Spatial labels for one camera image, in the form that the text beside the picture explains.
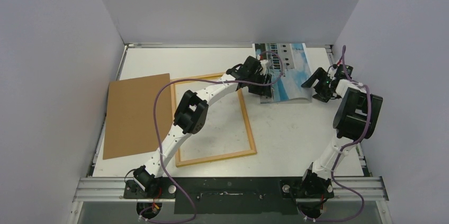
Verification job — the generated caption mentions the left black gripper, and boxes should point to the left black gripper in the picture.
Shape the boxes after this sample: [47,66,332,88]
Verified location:
[247,72,271,98]

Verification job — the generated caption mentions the blue building photo print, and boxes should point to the blue building photo print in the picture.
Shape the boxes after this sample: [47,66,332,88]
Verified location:
[253,43,312,104]

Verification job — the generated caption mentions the yellow wooden picture frame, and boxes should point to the yellow wooden picture frame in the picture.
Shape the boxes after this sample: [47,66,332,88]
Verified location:
[170,72,257,168]

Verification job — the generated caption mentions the brown frame backing board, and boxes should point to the brown frame backing board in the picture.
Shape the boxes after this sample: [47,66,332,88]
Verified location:
[103,73,173,159]

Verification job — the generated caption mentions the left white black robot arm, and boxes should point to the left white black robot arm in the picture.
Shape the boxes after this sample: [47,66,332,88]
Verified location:
[133,56,282,198]

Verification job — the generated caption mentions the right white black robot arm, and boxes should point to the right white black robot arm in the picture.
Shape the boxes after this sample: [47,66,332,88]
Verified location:
[299,65,383,198]

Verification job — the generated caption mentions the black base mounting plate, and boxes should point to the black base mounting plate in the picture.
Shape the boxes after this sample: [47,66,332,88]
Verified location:
[123,177,334,215]

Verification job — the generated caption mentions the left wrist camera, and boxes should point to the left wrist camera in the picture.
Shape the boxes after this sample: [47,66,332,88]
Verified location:
[259,59,272,69]

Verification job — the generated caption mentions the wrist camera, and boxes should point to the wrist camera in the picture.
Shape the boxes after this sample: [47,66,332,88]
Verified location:
[259,59,272,69]
[334,64,353,80]

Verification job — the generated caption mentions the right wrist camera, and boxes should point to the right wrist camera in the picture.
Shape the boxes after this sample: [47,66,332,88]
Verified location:
[334,64,353,80]

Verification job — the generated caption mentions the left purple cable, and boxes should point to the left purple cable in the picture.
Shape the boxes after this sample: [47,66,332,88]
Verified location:
[139,51,284,224]

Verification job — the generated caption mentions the aluminium front rail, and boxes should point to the aluminium front rail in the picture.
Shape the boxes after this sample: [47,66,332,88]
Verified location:
[73,176,389,202]

